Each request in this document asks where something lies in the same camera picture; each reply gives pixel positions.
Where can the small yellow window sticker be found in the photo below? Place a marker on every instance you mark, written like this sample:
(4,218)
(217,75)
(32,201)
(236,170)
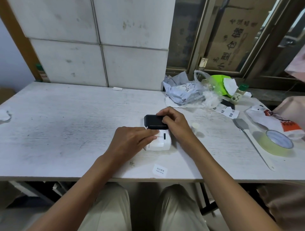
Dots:
(203,62)

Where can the small bottle with green cap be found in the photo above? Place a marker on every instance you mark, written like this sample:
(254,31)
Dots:
(237,96)

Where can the grey mailer bag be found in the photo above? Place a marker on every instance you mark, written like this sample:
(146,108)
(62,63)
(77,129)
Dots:
(183,90)

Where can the beige trousers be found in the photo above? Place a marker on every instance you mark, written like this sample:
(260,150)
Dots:
(176,209)

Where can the pink cloth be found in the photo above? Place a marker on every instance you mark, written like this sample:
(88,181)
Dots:
(296,64)

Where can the white bag with red print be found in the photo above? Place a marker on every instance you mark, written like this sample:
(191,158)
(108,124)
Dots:
(269,119)

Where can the pale pink sack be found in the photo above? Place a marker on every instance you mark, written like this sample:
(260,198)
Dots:
(286,207)

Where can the black printer lid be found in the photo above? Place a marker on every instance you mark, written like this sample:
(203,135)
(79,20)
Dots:
(153,121)

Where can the small black flat item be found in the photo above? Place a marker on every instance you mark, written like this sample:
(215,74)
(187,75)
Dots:
(226,103)

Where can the orange wooden door frame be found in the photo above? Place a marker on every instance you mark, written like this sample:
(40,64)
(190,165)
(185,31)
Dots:
(19,40)

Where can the small white cap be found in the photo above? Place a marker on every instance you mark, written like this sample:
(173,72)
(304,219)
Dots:
(195,127)

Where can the white label printer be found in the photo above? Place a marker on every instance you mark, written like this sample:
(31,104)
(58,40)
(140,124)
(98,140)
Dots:
(162,140)

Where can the person's left forearm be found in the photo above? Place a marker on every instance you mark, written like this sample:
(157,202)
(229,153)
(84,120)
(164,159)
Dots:
(78,190)

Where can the person's right hand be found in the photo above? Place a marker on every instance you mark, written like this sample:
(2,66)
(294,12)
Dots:
(177,123)

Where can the clear plastic bag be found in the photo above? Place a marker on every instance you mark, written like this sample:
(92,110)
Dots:
(209,96)

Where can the green capped spray can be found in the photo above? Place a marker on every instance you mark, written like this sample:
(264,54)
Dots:
(42,72)

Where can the white printed label sticker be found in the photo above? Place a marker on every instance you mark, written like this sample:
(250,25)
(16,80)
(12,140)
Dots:
(159,170)

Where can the black metal table leg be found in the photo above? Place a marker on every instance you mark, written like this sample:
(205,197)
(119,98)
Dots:
(206,197)

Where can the white scraper with grey blade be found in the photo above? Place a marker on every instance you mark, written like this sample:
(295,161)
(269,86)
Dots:
(252,140)

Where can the yellowish adhesive tape roll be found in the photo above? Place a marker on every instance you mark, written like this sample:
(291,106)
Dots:
(266,145)

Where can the white printed label strip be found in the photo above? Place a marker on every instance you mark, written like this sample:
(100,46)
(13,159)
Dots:
(226,111)

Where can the bright green packet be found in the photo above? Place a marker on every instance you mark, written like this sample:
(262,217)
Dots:
(218,82)

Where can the person's left hand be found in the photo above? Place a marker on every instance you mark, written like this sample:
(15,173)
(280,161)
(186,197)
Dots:
(128,142)

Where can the person's right forearm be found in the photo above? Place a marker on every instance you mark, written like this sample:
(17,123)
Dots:
(224,180)

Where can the metal window frame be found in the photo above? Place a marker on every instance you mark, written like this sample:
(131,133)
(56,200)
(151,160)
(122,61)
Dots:
(197,35)

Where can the person's right fingers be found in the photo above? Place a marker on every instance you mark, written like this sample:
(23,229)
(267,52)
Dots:
(165,113)

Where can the small white plastic piece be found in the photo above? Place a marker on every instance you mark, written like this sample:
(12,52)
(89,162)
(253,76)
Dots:
(117,88)

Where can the pink plastic bag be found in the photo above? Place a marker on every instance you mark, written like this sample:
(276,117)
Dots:
(292,110)

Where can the large brown cardboard box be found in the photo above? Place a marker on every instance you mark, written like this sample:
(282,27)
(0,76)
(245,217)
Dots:
(236,33)

